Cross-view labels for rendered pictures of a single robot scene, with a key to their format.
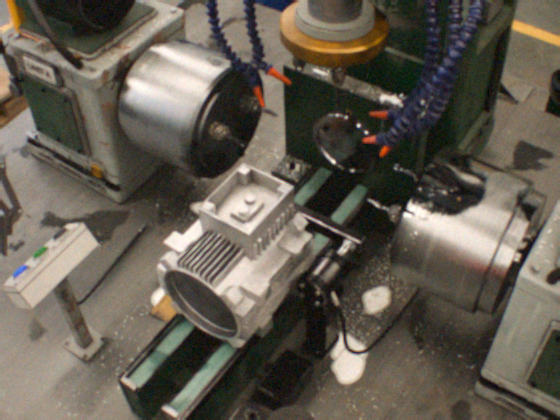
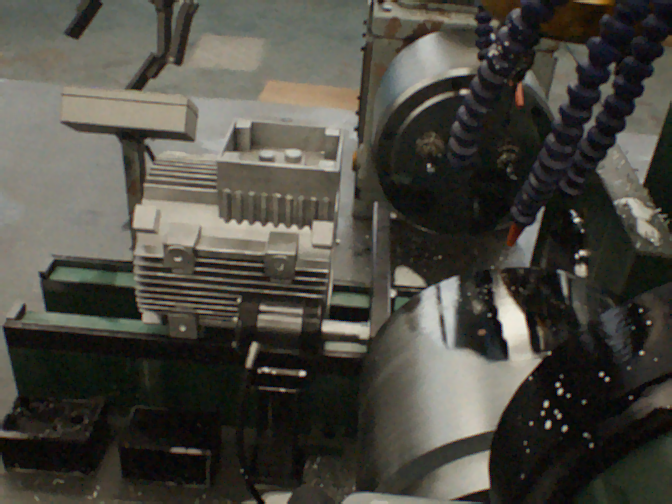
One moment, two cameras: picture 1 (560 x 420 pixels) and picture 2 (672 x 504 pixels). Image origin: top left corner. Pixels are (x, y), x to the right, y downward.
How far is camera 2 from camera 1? 0.87 m
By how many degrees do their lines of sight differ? 43
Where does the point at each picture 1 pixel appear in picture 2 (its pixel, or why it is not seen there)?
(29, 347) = (112, 227)
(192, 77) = (448, 58)
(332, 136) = (556, 252)
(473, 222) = (451, 380)
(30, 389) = (55, 248)
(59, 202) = not seen: hidden behind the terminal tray
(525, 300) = not seen: outside the picture
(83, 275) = not seen: hidden behind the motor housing
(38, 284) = (87, 106)
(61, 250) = (140, 99)
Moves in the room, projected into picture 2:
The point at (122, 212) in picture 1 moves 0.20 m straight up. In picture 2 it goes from (343, 222) to (352, 116)
